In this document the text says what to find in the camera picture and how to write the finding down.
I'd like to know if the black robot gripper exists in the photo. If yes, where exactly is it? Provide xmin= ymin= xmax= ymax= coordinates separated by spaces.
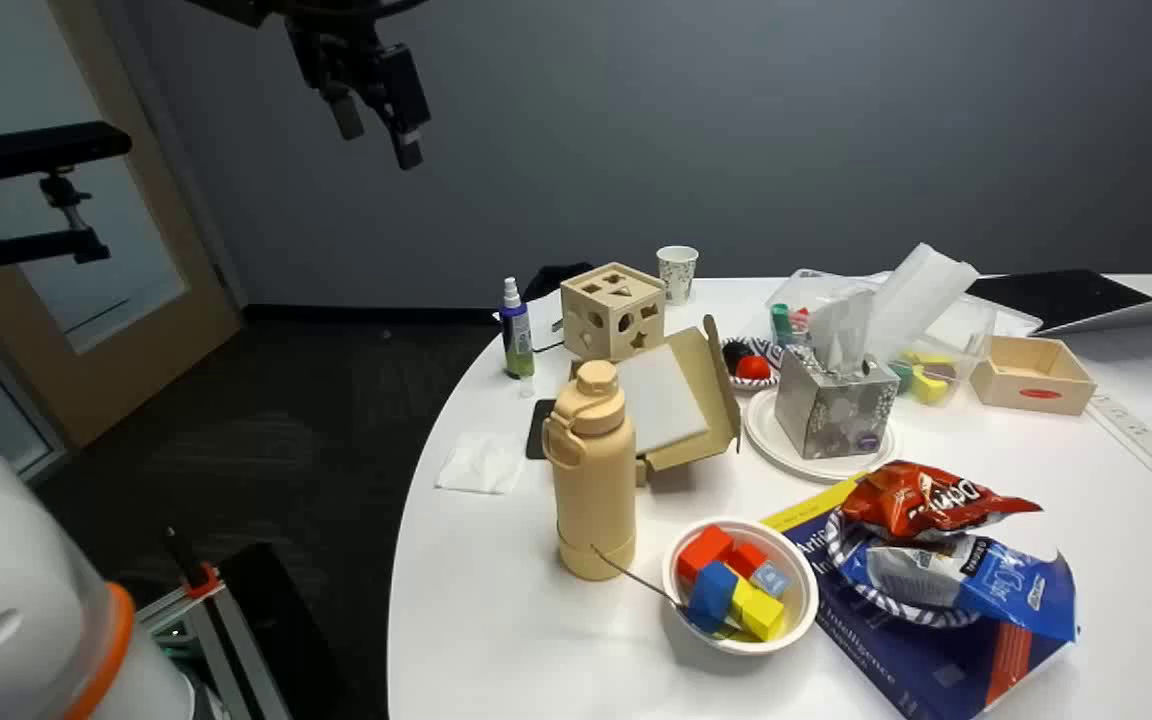
xmin=287 ymin=17 xmax=432 ymax=173

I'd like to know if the wooden shape sorter box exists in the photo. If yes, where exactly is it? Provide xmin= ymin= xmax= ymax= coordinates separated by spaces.
xmin=559 ymin=259 xmax=666 ymax=359

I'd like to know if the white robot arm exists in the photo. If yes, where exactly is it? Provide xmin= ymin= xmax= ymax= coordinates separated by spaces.
xmin=0 ymin=457 xmax=209 ymax=720

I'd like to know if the open cardboard box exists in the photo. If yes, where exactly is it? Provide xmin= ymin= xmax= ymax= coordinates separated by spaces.
xmin=620 ymin=315 xmax=739 ymax=480

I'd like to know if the grey tissue box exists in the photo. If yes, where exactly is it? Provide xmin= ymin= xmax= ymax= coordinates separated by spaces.
xmin=775 ymin=350 xmax=898 ymax=461

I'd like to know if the green spray bottle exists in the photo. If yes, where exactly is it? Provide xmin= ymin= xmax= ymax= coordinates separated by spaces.
xmin=499 ymin=277 xmax=538 ymax=381

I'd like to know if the white paper cup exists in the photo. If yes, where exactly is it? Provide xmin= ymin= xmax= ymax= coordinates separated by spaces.
xmin=658 ymin=242 xmax=699 ymax=301

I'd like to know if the white napkin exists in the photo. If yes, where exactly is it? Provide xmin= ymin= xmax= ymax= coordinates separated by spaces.
xmin=436 ymin=439 xmax=521 ymax=497

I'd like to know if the wooden door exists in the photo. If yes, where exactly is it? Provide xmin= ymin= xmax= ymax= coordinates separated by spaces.
xmin=0 ymin=0 xmax=240 ymax=447

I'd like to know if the beige water bottle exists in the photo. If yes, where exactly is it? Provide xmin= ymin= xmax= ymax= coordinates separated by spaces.
xmin=544 ymin=359 xmax=636 ymax=579

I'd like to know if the red black object in dish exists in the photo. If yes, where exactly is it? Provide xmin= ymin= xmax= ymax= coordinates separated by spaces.
xmin=726 ymin=339 xmax=786 ymax=393

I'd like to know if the white plate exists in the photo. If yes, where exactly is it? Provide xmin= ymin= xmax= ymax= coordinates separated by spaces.
xmin=743 ymin=393 xmax=899 ymax=482

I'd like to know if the red toy block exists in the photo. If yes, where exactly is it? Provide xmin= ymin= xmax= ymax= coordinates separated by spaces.
xmin=676 ymin=523 xmax=769 ymax=583

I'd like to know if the blue toy block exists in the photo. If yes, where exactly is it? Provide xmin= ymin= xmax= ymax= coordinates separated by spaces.
xmin=685 ymin=565 xmax=735 ymax=632

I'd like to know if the white bowl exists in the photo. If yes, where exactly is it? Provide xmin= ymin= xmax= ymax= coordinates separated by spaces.
xmin=660 ymin=516 xmax=822 ymax=658

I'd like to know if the clear plastic container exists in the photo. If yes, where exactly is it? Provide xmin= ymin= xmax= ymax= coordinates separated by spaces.
xmin=769 ymin=269 xmax=1000 ymax=405

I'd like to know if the yellow tape roll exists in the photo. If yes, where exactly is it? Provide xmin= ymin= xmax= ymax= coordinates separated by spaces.
xmin=908 ymin=354 xmax=957 ymax=405

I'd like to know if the yellow toy block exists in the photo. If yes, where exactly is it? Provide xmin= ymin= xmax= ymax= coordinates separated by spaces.
xmin=734 ymin=579 xmax=789 ymax=641

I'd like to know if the red snack bag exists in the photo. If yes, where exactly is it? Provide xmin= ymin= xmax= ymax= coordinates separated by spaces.
xmin=842 ymin=461 xmax=1037 ymax=541

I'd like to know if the black laptop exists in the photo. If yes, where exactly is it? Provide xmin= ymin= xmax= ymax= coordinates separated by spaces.
xmin=972 ymin=269 xmax=1152 ymax=336

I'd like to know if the small wooden tray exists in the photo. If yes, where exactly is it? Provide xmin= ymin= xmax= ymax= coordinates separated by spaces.
xmin=972 ymin=336 xmax=1098 ymax=414

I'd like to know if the blue chip bag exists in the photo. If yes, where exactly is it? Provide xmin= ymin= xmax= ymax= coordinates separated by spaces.
xmin=789 ymin=513 xmax=1078 ymax=720

